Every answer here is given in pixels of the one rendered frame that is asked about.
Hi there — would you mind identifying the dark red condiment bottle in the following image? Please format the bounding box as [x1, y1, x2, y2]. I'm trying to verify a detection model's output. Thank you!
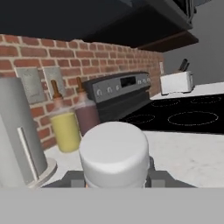
[73, 76, 102, 138]

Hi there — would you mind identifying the white cylindrical shaker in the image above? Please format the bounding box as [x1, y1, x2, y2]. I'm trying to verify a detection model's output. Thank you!
[78, 121, 151, 189]

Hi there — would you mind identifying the dark knife block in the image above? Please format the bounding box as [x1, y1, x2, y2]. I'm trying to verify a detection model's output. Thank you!
[174, 58, 191, 74]

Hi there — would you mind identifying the grey paper towel roll holder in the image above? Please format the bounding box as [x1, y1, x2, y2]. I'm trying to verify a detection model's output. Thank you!
[0, 76, 59, 189]

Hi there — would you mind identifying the grey wall outlet plate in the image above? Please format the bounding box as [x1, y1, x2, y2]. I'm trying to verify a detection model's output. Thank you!
[42, 66, 67, 92]
[14, 66, 47, 105]

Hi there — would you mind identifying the black stove with grey panel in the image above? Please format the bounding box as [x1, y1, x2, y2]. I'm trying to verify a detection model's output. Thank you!
[82, 71, 224, 136]

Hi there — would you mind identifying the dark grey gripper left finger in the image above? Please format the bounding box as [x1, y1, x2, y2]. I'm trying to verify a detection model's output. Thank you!
[43, 170, 88, 189]

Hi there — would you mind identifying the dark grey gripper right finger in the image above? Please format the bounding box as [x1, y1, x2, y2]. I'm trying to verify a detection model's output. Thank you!
[144, 155, 197, 189]

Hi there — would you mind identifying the white toaster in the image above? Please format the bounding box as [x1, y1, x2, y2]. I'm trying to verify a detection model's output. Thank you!
[159, 70, 195, 96]

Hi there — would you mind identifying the yellow condiment bottle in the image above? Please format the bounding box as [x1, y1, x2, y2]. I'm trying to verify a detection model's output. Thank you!
[48, 79, 82, 154]

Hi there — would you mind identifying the dark upper cabinet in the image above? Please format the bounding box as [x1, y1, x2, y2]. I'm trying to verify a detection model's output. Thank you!
[0, 0, 197, 49]

